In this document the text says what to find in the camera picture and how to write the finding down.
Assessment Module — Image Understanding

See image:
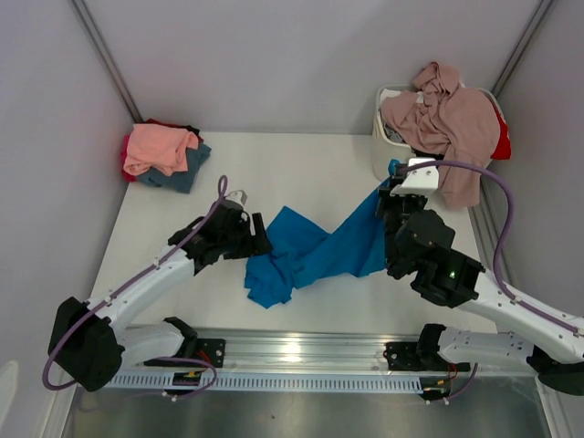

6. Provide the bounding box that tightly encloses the blue t shirt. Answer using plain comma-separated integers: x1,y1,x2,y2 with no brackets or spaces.
244,190,385,308

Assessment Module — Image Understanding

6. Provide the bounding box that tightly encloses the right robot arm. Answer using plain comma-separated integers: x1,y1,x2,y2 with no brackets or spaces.
376,159,583,396

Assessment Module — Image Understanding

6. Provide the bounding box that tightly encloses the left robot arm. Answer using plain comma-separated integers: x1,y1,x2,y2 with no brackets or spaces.
43,200,272,391

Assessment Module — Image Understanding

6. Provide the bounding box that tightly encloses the grey blue folded shirt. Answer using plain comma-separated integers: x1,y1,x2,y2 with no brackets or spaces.
137,143,212,194

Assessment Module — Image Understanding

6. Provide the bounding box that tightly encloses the white laundry basket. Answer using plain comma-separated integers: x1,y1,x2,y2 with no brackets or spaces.
370,84,512,181

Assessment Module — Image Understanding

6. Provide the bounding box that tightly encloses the grey garment in basket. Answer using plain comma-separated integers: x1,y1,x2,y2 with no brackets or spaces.
383,123,405,144

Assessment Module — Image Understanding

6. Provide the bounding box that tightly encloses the salmon pink folded shirt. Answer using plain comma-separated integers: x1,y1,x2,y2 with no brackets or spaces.
125,123,199,176

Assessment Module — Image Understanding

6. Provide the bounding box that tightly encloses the black folded shirt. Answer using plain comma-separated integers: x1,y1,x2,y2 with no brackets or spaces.
180,125,203,142

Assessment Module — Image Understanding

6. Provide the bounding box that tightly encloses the dusty pink shirt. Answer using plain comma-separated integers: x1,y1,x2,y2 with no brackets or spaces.
380,60,502,210

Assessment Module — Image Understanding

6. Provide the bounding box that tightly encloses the red shirt in basket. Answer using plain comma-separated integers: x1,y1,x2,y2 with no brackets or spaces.
491,111,512,161

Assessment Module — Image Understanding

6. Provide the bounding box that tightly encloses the right corner metal profile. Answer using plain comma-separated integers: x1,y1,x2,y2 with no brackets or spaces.
491,0,558,99

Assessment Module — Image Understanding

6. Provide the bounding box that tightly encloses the corner metal profile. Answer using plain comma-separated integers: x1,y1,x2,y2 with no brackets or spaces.
68,0,143,123
491,0,558,99

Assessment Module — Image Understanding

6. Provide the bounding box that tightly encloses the left corner metal profile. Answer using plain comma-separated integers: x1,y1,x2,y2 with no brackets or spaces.
68,0,143,123

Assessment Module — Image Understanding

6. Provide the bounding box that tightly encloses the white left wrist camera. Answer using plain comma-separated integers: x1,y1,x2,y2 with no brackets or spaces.
224,190,247,210

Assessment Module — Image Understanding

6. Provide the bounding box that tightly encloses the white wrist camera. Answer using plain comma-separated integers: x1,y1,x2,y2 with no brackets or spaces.
224,190,247,210
388,158,439,197

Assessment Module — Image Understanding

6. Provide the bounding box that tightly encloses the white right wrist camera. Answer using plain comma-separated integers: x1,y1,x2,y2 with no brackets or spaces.
388,158,439,197

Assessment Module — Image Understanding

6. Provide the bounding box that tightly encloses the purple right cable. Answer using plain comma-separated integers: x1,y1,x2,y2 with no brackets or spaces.
403,159,584,407

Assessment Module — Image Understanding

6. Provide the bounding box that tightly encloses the aluminium mounting rail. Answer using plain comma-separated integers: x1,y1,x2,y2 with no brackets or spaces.
113,324,539,378

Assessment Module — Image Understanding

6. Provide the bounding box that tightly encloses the white slotted cable duct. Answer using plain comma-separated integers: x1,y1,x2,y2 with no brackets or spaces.
106,370,422,394

